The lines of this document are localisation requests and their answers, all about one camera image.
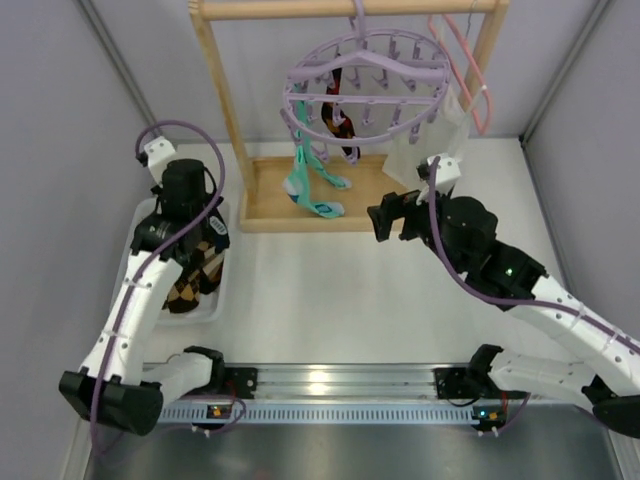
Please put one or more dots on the wooden clothes rack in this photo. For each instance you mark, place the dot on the wooden clothes rack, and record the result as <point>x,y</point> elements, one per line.
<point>295,28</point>

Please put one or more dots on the brown argyle sock in basket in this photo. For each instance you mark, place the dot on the brown argyle sock in basket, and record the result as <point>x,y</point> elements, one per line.
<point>202,276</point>

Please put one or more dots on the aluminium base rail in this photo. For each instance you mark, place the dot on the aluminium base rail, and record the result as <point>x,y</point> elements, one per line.
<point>346,393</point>

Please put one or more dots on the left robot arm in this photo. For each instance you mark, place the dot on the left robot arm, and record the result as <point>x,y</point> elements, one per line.
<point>130,310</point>

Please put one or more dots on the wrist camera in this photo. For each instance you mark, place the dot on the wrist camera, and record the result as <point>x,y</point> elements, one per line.
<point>155,156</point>
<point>441,167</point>

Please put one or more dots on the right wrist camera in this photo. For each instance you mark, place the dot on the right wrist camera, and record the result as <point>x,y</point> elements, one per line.
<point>441,167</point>

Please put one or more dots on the white cloth bag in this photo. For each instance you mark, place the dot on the white cloth bag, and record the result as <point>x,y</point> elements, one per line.
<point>446,134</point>

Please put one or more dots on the white plastic basket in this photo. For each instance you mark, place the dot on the white plastic basket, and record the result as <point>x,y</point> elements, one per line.
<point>210,306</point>

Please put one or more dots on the purple round clip hanger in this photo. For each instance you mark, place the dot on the purple round clip hanger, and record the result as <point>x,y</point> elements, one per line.
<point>392,81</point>

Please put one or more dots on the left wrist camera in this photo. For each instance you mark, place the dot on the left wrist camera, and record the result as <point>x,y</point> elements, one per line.
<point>155,156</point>

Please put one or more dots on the pink coat hanger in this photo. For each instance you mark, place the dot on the pink coat hanger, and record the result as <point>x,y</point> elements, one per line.
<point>483,92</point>

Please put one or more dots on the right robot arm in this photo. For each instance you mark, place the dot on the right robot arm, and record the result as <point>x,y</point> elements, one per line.
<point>603,376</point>

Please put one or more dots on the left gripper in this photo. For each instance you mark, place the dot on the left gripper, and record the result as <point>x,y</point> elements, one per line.
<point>215,226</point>

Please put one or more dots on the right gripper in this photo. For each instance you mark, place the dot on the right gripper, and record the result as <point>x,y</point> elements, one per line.
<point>410,215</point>

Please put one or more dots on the red black argyle sock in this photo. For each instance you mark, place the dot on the red black argyle sock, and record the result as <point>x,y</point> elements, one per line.
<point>337,122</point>

